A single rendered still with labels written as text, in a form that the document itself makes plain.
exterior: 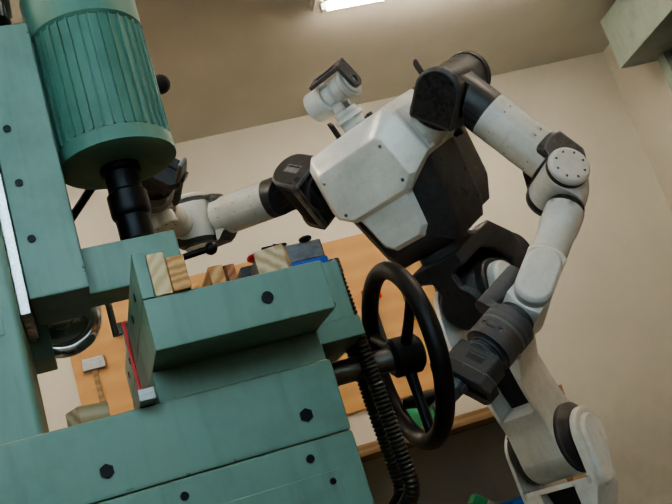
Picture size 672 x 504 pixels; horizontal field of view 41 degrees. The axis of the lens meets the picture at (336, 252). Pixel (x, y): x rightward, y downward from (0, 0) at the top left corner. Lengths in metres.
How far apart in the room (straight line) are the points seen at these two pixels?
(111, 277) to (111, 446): 0.32
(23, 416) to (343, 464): 0.40
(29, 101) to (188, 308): 0.49
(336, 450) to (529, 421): 0.85
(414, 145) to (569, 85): 3.91
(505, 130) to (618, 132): 3.92
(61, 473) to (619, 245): 4.51
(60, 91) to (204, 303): 0.50
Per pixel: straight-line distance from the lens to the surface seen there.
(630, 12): 5.03
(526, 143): 1.70
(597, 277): 5.20
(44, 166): 1.33
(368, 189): 1.80
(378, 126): 1.76
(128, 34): 1.44
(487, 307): 1.54
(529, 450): 1.92
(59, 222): 1.30
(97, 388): 4.58
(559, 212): 1.64
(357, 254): 4.81
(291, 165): 1.99
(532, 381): 1.88
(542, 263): 1.55
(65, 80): 1.40
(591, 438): 1.89
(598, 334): 5.11
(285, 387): 1.09
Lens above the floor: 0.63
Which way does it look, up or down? 15 degrees up
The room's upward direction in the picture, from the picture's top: 18 degrees counter-clockwise
